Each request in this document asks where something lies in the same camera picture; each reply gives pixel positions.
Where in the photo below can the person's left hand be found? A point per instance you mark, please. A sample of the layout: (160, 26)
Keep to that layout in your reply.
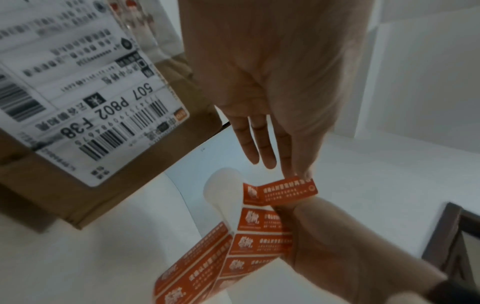
(277, 74)

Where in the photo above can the person's right hand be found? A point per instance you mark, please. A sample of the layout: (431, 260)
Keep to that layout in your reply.
(345, 255)

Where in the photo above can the red label sticker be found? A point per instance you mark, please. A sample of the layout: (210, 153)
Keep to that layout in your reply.
(285, 190)

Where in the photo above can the roll of red labels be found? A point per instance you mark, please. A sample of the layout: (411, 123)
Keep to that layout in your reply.
(255, 246)

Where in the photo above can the small cardboard box shipping sticker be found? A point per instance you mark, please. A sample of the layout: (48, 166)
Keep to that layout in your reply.
(157, 166)

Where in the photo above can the dark brown wooden furniture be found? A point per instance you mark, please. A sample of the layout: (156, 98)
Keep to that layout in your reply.
(450, 225)

